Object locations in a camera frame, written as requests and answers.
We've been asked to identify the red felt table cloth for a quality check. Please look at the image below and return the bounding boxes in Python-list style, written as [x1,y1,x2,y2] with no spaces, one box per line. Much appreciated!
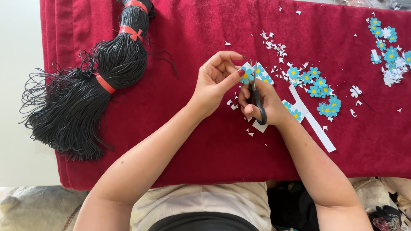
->
[39,0,411,191]

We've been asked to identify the person's beige shirt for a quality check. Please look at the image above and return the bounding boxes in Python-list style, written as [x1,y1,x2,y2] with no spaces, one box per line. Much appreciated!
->
[130,182,273,231]

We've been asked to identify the person's right hand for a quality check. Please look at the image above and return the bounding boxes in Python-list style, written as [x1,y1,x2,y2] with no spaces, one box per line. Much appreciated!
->
[238,79,291,127]

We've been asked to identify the black-handled scissors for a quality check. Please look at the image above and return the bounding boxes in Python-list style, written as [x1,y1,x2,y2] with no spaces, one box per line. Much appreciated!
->
[247,59,268,126]

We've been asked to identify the person's left hand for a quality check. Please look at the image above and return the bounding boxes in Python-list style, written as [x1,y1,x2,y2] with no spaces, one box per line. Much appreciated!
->
[189,50,247,120]

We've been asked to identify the pile of cut blue flowers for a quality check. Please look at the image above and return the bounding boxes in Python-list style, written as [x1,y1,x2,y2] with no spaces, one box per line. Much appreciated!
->
[286,65,342,118]

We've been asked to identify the loose black cord piece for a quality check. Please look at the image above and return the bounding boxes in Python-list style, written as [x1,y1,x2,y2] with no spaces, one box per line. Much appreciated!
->
[349,82,375,112]

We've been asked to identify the white paper offcut piece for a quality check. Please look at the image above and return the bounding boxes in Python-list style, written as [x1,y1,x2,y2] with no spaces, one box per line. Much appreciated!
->
[252,120,269,133]

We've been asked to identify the red plastic tie with bow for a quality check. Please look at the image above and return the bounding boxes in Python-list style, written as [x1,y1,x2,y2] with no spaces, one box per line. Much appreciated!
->
[113,25,144,42]

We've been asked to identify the person's black waistband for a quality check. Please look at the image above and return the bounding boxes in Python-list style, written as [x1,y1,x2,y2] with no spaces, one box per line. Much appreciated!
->
[149,211,260,231]

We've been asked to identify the scattered white paper scraps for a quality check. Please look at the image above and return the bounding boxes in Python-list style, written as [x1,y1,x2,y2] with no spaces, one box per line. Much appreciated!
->
[224,6,402,139]

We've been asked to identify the grey patterned cushion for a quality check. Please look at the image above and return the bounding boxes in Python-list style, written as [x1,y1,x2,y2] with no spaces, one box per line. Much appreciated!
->
[0,185,89,231]

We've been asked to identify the clear plastic bag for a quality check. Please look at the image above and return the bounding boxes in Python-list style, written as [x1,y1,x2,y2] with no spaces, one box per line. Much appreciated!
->
[334,0,411,10]

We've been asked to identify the heap of dark clothes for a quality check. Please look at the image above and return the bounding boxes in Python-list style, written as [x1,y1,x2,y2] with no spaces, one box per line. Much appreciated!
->
[267,176,411,231]

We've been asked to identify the small strip with blue flowers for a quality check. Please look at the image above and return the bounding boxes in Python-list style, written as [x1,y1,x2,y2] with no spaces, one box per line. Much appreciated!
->
[282,99,306,123]

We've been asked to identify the paper sheet with blue flowers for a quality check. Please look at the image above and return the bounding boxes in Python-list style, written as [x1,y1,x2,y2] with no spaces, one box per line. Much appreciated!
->
[239,61,275,86]

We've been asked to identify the long white paper strip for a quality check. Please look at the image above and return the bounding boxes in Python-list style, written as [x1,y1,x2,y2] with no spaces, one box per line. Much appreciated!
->
[288,84,337,153]

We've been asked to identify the heap of blue and white flowers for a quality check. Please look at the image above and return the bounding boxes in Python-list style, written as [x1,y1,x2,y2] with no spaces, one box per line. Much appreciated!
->
[367,17,411,87]

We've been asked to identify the black cord bundle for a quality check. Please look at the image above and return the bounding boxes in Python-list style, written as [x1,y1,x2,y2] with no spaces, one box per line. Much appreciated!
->
[19,0,179,162]

